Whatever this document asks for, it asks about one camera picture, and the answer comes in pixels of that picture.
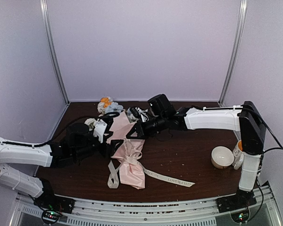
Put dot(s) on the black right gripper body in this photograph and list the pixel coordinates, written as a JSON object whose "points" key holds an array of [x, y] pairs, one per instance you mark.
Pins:
{"points": [[149, 131]]}

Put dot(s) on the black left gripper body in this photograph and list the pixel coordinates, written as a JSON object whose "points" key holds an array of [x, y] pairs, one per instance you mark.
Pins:
{"points": [[106, 151]]}

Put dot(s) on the pink wrapping paper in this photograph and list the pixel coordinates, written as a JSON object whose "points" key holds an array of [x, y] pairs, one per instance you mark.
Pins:
{"points": [[121, 133]]}

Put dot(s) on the beige printed ribbon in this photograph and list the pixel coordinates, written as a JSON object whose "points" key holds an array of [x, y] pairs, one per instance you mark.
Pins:
{"points": [[131, 172]]}

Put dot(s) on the fake flower bouquet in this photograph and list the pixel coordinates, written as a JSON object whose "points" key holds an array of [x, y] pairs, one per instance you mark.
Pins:
{"points": [[107, 105]]}

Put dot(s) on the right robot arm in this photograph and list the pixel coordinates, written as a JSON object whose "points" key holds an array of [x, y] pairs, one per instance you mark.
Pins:
{"points": [[218, 121]]}

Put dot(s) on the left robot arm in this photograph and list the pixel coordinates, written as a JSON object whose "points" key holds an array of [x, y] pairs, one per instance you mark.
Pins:
{"points": [[79, 143]]}

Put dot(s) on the white round bowl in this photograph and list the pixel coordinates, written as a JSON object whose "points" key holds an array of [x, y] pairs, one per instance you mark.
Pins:
{"points": [[221, 157]]}

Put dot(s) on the floral mug orange inside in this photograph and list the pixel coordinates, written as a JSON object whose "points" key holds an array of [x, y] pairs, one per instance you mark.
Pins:
{"points": [[238, 156]]}

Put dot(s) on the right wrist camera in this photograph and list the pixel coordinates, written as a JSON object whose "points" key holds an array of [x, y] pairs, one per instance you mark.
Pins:
{"points": [[139, 113]]}

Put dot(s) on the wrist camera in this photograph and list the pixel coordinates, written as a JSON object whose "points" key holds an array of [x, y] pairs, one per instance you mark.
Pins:
{"points": [[102, 129], [139, 113]]}

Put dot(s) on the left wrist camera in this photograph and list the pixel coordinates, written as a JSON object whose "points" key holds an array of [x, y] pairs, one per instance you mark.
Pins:
{"points": [[102, 129]]}

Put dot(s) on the aluminium front rail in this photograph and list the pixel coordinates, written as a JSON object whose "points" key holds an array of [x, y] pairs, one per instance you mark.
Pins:
{"points": [[202, 212]]}

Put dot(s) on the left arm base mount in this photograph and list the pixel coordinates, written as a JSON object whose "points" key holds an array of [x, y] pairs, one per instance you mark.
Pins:
{"points": [[53, 207]]}

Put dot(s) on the left aluminium corner post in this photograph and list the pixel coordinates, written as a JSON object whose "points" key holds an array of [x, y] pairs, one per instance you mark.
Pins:
{"points": [[53, 55]]}

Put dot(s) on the aluminium corner post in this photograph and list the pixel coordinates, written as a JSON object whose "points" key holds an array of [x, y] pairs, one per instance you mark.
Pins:
{"points": [[53, 55], [235, 50]]}

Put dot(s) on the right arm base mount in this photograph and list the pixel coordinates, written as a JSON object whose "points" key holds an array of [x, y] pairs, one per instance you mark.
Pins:
{"points": [[236, 206]]}

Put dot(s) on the right aluminium corner post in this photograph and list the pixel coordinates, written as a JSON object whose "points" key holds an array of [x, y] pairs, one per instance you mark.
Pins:
{"points": [[235, 50]]}

